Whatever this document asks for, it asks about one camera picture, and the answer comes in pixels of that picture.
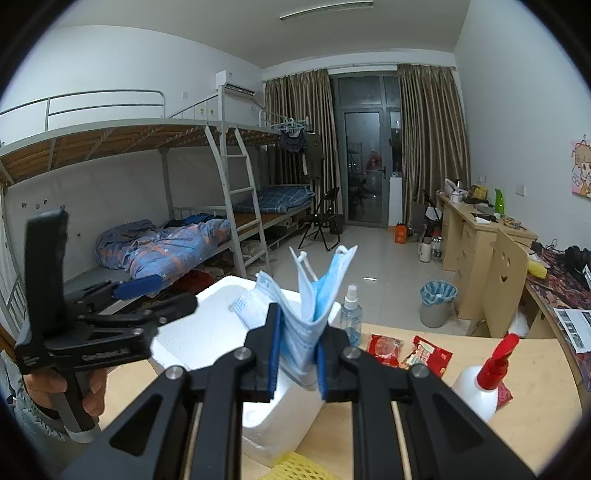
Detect printed paper sheet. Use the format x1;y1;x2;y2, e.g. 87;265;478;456
553;308;591;354

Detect grey trash bin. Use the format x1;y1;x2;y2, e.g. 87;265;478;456
419;280;458;328

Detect black folding chair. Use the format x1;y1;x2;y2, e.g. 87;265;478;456
298;187;342;252

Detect pale blue face mask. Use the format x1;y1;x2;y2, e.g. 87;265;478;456
231;271;326;386

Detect dark patterned tablecloth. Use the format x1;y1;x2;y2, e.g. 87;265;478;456
524;249;591;315

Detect metal bunk bed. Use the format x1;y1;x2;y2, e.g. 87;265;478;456
222;108;320;250
0;90;264;333

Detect dark green jacket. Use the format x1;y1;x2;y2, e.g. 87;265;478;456
302;134;325;182

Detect blue plaid bedding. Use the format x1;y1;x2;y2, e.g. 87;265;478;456
233;186;315;215

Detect glass balcony door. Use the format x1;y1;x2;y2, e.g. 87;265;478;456
332;74;402;229

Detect hanging dark clothes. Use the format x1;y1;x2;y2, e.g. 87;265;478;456
277;129;308;155

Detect ceiling tube light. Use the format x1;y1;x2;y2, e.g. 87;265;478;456
279;1;358;20

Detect wooden smiley chair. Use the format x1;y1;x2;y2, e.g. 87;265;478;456
466;228;529;340

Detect red snack packet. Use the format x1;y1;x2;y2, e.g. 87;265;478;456
368;333;404;367
399;335;453;377

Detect white air conditioner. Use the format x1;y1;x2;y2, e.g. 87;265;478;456
216;70;258;97

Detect clear spray bottle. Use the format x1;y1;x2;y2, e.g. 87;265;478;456
339;284;364;347

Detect cartoon wall poster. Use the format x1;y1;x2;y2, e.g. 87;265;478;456
570;138;591;199

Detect brown curtain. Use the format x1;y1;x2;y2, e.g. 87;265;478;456
263;69;335;222
397;64;471;227

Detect black headphones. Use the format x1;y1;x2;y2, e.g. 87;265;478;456
556;246;591;291

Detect white foam box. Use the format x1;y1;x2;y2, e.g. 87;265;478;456
150;275;342;464

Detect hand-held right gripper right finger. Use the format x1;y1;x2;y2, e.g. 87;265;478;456
316;318;539;480

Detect person's left hand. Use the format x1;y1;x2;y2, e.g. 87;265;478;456
21;364;109;418

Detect grey folding chair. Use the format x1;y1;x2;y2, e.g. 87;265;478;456
411;189;444;241

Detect white red pump bottle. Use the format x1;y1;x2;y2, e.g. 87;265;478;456
450;333;520;423

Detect light wooden desk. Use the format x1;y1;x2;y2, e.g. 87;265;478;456
436;191;539;324

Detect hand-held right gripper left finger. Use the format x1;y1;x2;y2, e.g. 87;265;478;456
60;302;284;480

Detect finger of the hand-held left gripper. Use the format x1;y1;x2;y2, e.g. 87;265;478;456
65;275;163;315
81;293;199;328

